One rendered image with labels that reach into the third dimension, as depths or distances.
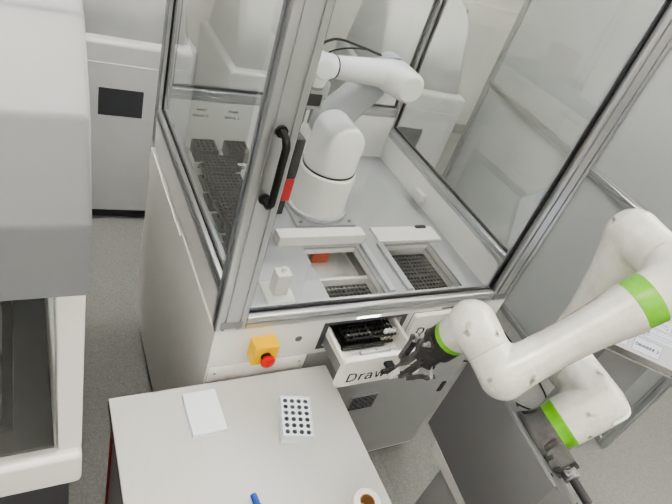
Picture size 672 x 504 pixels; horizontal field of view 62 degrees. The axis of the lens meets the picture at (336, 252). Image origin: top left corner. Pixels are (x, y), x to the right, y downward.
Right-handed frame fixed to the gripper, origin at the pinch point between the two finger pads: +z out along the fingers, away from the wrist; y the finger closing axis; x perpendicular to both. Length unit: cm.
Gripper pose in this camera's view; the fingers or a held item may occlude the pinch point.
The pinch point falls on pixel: (398, 372)
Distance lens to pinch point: 157.9
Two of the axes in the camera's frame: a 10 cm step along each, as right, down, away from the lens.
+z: -4.0, 4.9, 7.7
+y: 2.7, 8.7, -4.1
